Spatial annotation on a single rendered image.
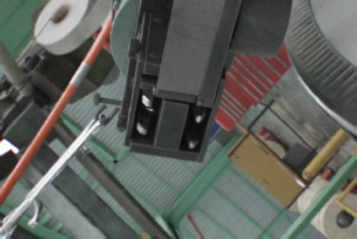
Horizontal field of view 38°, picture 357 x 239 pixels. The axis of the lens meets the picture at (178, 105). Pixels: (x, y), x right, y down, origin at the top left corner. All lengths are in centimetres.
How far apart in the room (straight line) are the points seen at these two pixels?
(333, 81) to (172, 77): 15
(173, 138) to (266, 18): 14
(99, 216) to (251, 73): 435
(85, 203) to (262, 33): 89
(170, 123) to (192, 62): 7
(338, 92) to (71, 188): 88
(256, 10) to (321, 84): 11
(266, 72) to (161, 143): 508
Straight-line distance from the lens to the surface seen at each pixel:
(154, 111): 51
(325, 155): 437
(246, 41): 45
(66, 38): 116
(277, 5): 45
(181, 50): 44
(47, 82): 129
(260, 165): 1049
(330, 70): 51
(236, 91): 561
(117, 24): 60
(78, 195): 126
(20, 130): 125
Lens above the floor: 145
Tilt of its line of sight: 1 degrees down
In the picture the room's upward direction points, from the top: 139 degrees counter-clockwise
